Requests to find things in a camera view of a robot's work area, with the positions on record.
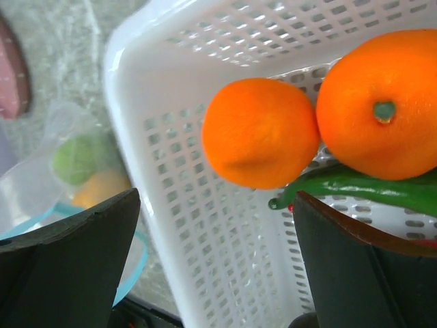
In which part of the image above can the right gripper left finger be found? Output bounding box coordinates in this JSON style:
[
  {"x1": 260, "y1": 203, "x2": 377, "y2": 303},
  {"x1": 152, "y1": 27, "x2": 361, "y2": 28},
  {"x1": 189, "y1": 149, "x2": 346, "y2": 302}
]
[{"x1": 1, "y1": 189, "x2": 141, "y2": 327}]

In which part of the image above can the pink dotted plate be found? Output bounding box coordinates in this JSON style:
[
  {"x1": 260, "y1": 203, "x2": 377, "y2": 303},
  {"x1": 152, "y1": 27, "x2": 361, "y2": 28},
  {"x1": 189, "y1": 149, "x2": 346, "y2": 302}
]
[{"x1": 0, "y1": 15, "x2": 31, "y2": 120}]

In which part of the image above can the orange tangerine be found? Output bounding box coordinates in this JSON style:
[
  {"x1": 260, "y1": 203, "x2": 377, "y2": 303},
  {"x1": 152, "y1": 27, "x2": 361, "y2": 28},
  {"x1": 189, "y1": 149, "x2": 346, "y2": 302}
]
[
  {"x1": 201, "y1": 78, "x2": 320, "y2": 190},
  {"x1": 316, "y1": 29, "x2": 436, "y2": 180}
]

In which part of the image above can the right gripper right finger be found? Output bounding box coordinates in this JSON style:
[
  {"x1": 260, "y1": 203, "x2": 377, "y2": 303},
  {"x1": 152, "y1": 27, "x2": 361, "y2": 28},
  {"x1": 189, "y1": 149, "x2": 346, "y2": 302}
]
[{"x1": 294, "y1": 191, "x2": 436, "y2": 327}]

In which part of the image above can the clear zip top bag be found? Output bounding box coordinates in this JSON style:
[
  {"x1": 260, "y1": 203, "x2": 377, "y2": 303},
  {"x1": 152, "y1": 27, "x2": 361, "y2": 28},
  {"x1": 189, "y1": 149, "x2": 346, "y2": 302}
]
[{"x1": 0, "y1": 100, "x2": 150, "y2": 307}]

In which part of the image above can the red chili pepper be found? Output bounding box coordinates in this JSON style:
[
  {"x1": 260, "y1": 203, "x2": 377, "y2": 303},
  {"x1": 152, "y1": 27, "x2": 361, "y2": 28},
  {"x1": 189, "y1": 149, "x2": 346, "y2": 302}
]
[{"x1": 287, "y1": 204, "x2": 437, "y2": 249}]

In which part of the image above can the green wrinkled fruit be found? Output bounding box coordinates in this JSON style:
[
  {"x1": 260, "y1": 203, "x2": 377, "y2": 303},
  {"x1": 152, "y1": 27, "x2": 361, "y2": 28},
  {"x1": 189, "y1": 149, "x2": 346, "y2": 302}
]
[{"x1": 52, "y1": 134, "x2": 111, "y2": 186}]

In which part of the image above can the green chili pepper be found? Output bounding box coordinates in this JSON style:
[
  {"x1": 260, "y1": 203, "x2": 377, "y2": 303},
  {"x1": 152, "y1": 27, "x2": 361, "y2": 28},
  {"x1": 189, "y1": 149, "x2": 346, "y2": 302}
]
[{"x1": 268, "y1": 164, "x2": 436, "y2": 217}]

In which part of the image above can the yellow orange mango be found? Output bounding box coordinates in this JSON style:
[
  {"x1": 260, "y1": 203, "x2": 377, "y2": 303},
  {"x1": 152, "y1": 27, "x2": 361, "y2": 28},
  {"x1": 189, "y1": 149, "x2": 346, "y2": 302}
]
[{"x1": 71, "y1": 169, "x2": 131, "y2": 209}]

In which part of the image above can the white plastic basket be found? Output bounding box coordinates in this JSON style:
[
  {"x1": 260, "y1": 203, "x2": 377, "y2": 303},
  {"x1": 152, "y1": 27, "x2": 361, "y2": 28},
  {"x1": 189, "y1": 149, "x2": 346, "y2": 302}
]
[{"x1": 104, "y1": 1, "x2": 436, "y2": 327}]

